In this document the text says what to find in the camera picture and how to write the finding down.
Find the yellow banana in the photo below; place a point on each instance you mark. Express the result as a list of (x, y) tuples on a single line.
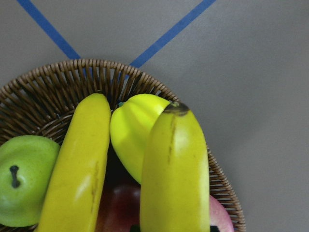
[(175, 182), (74, 192)]

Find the dark red apple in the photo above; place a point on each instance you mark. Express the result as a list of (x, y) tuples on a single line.
[(119, 209)]

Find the pink apple right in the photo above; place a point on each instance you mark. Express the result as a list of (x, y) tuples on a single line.
[(220, 220)]

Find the green apple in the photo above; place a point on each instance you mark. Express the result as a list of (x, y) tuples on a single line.
[(26, 164)]

